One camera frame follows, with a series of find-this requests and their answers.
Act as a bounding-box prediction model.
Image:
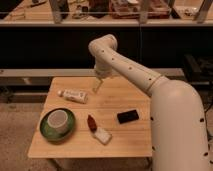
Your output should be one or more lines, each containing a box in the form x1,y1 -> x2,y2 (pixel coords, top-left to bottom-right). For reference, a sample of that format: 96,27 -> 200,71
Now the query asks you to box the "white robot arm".
88,34 -> 211,171

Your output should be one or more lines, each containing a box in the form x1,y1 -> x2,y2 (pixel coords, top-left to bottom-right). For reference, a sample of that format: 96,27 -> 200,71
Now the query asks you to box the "white tube bottle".
57,89 -> 88,104

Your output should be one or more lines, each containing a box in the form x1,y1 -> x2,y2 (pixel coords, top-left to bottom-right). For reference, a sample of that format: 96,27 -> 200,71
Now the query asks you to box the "red brown small bottle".
87,115 -> 97,132

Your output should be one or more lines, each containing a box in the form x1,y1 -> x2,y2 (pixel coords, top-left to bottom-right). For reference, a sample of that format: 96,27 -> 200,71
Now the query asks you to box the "black phone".
117,110 -> 139,124

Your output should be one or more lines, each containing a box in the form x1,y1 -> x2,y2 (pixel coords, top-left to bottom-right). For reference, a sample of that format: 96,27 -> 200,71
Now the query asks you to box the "wooden folding table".
28,77 -> 152,159

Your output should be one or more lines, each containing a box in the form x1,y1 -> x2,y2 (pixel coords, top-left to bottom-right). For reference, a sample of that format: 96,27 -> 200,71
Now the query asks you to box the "white cup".
47,110 -> 68,133

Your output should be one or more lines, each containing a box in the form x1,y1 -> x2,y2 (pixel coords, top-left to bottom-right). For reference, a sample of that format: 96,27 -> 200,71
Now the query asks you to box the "green plate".
39,108 -> 76,142

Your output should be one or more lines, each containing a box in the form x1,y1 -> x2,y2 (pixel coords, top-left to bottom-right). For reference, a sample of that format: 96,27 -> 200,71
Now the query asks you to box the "long wooden shelf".
0,0 -> 213,27

